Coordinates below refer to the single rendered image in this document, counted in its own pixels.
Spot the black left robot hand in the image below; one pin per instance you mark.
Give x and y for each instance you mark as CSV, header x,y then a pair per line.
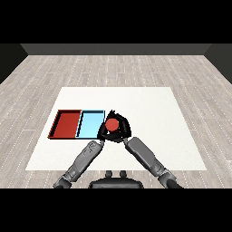
x,y
103,130

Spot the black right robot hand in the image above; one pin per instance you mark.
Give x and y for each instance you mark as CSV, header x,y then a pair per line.
x,y
124,128

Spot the red can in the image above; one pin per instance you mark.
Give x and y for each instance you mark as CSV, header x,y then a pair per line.
x,y
112,124

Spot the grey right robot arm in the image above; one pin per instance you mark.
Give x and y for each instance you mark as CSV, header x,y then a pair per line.
x,y
146,157

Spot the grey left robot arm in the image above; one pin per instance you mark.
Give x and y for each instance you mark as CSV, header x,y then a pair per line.
x,y
85,158

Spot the light blue shallow open box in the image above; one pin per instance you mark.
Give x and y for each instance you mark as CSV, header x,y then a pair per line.
x,y
90,123

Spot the red shallow open box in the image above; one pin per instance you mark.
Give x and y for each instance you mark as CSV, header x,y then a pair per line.
x,y
65,124

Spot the dark grey robot body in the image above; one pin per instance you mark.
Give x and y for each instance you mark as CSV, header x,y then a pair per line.
x,y
116,181

